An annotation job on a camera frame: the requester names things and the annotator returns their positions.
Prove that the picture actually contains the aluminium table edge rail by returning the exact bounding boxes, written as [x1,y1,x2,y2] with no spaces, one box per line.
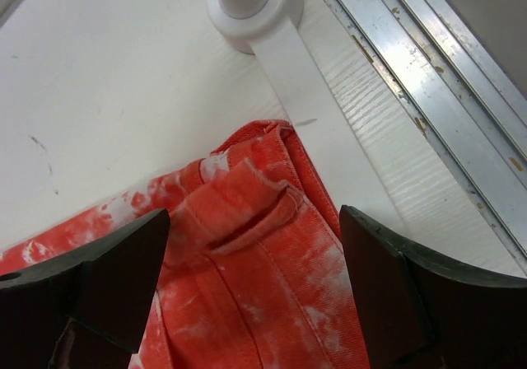
[329,0,526,264]

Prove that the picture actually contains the white clothes rack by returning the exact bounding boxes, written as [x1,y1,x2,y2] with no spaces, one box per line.
[207,0,408,235]

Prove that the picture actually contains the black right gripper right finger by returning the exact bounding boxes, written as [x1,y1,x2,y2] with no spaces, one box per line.
[339,206,526,368]

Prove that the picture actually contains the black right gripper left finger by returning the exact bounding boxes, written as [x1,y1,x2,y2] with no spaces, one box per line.
[1,209,170,368]

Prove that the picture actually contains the red white tie-dye trousers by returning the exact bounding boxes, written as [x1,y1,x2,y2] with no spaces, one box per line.
[0,119,371,369]

